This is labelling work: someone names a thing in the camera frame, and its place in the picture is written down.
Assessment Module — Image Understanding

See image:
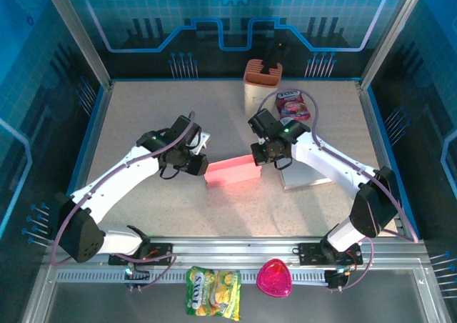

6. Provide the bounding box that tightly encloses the aluminium side rail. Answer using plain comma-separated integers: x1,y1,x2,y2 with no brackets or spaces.
53,81,114,238
356,79,421,239

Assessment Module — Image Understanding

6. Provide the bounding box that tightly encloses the black connector module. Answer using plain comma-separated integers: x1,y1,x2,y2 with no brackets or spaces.
324,268,353,292
124,267,151,292

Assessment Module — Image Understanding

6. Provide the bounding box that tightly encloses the aluminium front rail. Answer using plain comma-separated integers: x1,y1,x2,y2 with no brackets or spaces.
44,235,429,270

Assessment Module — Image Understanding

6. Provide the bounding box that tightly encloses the beige knife block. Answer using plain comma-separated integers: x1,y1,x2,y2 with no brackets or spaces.
243,59,283,116

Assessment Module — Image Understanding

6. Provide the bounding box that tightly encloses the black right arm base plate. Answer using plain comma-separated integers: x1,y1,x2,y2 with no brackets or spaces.
298,242,363,267

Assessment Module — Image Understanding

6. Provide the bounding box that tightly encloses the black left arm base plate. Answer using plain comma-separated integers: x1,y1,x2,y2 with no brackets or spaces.
108,242,175,267

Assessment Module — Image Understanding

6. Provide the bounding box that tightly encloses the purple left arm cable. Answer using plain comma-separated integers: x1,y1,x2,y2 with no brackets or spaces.
49,111,197,292

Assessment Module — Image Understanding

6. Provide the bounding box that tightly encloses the slotted grey cable duct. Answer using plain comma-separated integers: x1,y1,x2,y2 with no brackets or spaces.
56,269,329,285

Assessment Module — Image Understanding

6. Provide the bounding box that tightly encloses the black knife handle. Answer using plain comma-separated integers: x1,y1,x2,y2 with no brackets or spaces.
262,39,288,76

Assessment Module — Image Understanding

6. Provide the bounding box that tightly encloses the yellow green candy bag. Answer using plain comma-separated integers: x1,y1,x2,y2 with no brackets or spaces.
184,265,242,321

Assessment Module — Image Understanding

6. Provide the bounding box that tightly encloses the purple candy bag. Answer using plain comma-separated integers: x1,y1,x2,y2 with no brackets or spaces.
274,89,311,121

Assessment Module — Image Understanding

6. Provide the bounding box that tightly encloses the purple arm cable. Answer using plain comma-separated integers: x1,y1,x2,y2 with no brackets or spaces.
257,89,419,292
49,111,197,292

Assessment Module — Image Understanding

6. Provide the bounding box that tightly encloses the aluminium frame post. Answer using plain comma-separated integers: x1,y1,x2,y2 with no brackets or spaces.
358,0,429,90
39,0,114,90

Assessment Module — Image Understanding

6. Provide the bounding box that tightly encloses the magenta heart-shaped box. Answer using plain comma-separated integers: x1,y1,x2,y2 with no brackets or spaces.
256,258,293,299

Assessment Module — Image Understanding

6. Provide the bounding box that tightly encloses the pink paper box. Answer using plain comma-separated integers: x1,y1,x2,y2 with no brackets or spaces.
204,154,263,189

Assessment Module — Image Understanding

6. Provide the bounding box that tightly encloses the white paper box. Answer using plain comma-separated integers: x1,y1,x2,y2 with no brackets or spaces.
280,160,333,192

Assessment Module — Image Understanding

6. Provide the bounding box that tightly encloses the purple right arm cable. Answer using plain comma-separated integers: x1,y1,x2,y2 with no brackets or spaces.
257,89,419,292

